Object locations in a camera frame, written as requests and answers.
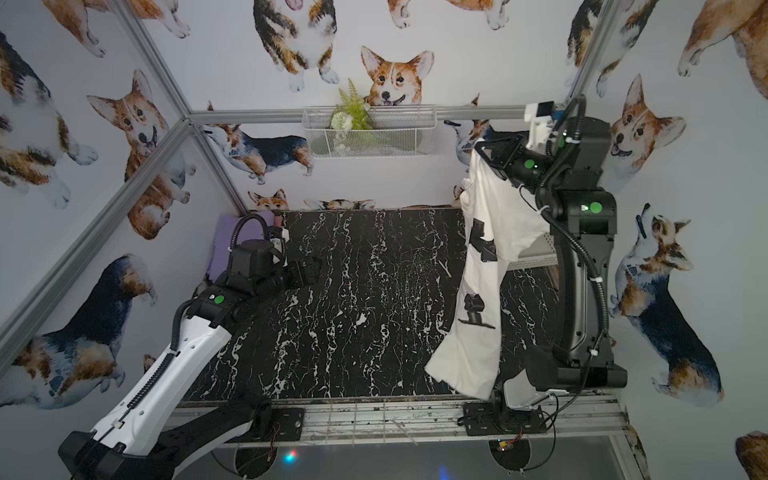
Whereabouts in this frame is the folded purple t-shirt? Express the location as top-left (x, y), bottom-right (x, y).
top-left (206, 214), bottom-right (264, 281)

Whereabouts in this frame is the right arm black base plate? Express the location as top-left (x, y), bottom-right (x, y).
top-left (457, 402), bottom-right (548, 437)

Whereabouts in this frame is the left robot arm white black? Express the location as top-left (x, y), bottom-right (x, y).
top-left (58, 213), bottom-right (323, 479)

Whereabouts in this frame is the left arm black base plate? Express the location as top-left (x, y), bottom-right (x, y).
top-left (226, 408), bottom-right (305, 445)

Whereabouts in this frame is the white printed t-shirt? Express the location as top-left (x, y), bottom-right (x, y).
top-left (425, 153), bottom-right (549, 400)

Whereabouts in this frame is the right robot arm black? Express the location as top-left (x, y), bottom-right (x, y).
top-left (475, 94), bottom-right (628, 412)

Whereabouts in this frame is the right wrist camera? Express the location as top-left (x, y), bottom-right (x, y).
top-left (524, 101), bottom-right (555, 146)

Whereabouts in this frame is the white plastic basket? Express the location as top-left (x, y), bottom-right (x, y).
top-left (507, 233), bottom-right (558, 271)

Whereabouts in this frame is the white wire wall basket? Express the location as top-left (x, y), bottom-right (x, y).
top-left (302, 106), bottom-right (438, 159)

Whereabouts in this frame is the artificial green fern plant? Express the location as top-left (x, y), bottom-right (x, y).
top-left (329, 80), bottom-right (375, 155)

